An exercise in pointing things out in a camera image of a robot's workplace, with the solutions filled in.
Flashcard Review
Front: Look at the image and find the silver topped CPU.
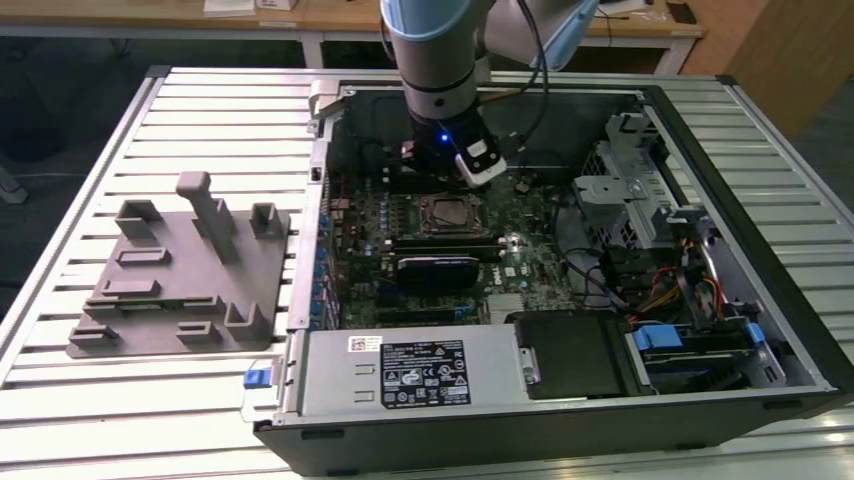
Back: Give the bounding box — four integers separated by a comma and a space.
431, 202, 468, 226

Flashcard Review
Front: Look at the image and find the metal socket cover frame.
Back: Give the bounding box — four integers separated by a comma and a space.
419, 196, 482, 235

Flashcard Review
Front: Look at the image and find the CPU socket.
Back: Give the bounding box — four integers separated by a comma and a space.
414, 193, 487, 237

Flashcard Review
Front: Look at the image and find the graphics card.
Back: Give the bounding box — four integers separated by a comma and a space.
392, 254, 483, 295

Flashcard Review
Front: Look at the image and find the metal drive cage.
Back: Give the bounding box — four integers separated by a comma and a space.
570, 112, 679, 251

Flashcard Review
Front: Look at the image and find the green motherboard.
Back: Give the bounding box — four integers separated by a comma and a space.
319, 167, 586, 331

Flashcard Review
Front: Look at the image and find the silver chipset heatsink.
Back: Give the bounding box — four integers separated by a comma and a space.
488, 293, 530, 326

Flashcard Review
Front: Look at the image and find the grey parts rack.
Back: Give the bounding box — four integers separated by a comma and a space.
65, 171, 295, 360

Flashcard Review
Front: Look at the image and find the black plastic shroud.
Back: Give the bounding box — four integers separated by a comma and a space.
506, 309, 646, 401

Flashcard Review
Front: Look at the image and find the grey power supply unit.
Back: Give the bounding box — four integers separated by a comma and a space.
272, 327, 543, 419

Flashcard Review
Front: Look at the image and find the hard disk in blue carrier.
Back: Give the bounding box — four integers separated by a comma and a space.
626, 322, 789, 396

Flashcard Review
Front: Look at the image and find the wooden cabinet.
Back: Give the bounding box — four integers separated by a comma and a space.
679, 0, 854, 146

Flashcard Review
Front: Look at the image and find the black PC case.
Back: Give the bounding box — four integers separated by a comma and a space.
251, 77, 854, 477

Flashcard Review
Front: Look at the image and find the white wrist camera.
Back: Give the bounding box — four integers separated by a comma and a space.
452, 138, 510, 190

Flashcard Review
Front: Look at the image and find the grey case handle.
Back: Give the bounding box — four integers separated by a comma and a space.
307, 79, 343, 135

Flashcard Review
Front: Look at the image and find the black cable bundle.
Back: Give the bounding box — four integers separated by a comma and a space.
557, 192, 642, 314

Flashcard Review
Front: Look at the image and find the coloured power wire bundle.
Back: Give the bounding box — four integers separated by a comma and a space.
637, 237, 729, 324

